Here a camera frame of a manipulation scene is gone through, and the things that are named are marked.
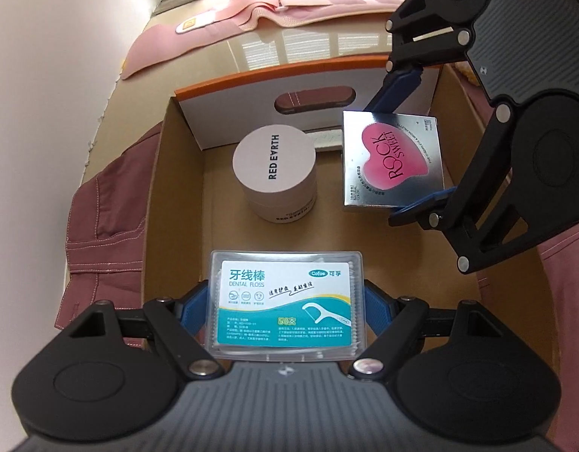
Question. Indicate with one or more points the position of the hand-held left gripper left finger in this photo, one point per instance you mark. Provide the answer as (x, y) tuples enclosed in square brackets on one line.
[(196, 307)]

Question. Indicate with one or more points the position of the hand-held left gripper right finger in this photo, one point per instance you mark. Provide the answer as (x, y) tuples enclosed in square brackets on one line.
[(379, 308)]

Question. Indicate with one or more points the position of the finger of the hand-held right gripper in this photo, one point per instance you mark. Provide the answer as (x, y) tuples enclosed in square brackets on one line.
[(396, 88), (419, 208)]

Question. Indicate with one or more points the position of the silver box with pink heart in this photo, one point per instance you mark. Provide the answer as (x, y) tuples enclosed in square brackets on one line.
[(392, 157)]

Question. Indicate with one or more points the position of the brown cardboard box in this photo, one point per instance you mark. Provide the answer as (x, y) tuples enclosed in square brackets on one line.
[(346, 240)]

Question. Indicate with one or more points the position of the clear dental floss box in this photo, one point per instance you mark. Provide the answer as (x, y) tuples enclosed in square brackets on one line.
[(285, 306)]

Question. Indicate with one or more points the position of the maroon stitched garment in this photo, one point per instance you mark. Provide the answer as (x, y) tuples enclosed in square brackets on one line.
[(108, 226)]

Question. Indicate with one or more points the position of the pink knitted cloth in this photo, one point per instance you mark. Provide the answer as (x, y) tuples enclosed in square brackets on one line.
[(289, 14)]

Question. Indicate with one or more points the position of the white round jar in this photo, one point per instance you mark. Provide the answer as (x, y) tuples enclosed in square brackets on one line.
[(275, 169)]

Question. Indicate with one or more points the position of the white tag with yellow mark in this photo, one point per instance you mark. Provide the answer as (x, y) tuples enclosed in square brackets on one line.
[(193, 23)]

